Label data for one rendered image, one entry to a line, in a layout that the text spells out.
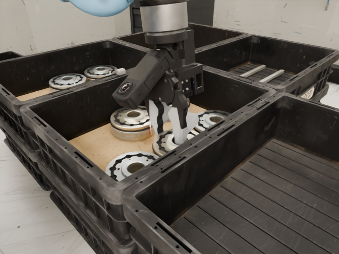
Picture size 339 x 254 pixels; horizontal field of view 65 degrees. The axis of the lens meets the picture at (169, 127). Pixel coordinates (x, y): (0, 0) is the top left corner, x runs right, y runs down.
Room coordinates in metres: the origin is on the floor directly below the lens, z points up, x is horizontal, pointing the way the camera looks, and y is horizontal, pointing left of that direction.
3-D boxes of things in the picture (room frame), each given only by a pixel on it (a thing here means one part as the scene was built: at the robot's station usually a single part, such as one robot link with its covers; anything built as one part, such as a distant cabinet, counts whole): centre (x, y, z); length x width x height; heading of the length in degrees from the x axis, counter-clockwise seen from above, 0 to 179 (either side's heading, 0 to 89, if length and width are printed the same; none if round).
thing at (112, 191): (0.46, 0.03, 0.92); 0.40 x 0.30 x 0.02; 135
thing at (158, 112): (0.47, 0.01, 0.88); 0.06 x 0.03 x 0.09; 135
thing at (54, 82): (0.72, 0.29, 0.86); 0.10 x 0.10 x 0.01
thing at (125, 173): (0.33, 0.05, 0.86); 0.05 x 0.05 x 0.01
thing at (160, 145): (0.41, -0.02, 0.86); 0.10 x 0.10 x 0.01
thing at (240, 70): (0.74, -0.26, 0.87); 0.40 x 0.30 x 0.11; 135
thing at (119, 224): (0.46, 0.03, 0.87); 0.40 x 0.30 x 0.11; 135
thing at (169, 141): (0.41, -0.02, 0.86); 0.05 x 0.05 x 0.01
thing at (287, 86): (0.74, -0.26, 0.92); 0.40 x 0.30 x 0.02; 135
